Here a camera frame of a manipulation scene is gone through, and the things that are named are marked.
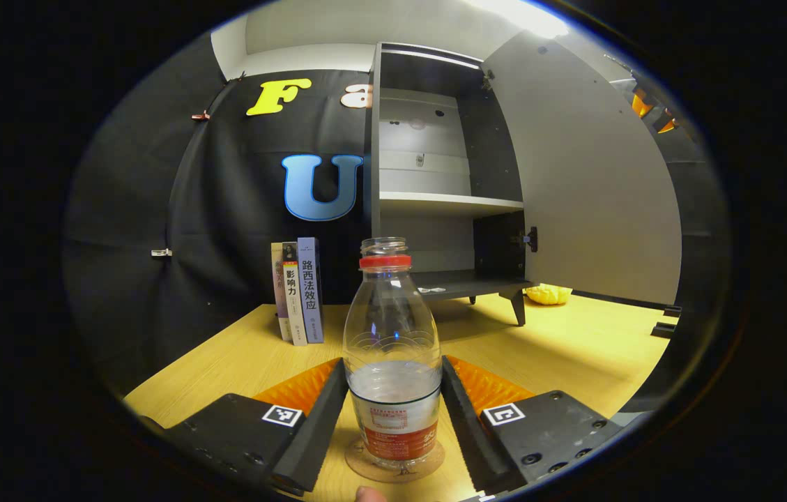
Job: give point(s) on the clear plastic bottle red label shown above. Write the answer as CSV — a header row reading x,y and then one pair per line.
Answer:
x,y
393,335

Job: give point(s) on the black backdrop cloth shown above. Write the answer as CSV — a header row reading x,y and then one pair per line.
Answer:
x,y
226,209

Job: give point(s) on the dark grey cabinet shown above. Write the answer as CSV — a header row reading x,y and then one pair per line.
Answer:
x,y
494,160

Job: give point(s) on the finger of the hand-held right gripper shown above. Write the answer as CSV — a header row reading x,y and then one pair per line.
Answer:
x,y
667,125
642,104

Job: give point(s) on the small black block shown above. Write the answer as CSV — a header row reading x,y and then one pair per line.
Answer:
x,y
661,329
672,311

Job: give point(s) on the black door hinge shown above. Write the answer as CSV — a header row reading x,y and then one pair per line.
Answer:
x,y
487,80
530,239

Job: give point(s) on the round brown coaster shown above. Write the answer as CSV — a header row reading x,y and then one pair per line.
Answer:
x,y
360,466

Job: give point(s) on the beige cabinet door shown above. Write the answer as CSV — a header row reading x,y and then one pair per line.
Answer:
x,y
588,195

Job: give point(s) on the white cabinet shelf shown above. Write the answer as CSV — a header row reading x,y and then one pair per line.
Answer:
x,y
442,202

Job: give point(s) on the red cloth clip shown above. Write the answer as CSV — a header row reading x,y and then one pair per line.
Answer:
x,y
200,116

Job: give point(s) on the yellow pumpkin-shaped toy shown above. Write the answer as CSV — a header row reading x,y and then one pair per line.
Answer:
x,y
548,295

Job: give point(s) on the blue-grey book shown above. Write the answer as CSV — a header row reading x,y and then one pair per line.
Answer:
x,y
309,293

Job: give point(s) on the silver cloth clip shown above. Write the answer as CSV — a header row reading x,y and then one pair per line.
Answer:
x,y
162,252

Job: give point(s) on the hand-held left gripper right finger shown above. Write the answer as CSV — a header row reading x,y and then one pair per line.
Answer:
x,y
473,432

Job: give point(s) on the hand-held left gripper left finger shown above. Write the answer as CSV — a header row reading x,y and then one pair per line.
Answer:
x,y
313,432

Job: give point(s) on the white book red band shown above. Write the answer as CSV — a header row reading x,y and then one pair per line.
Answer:
x,y
293,300

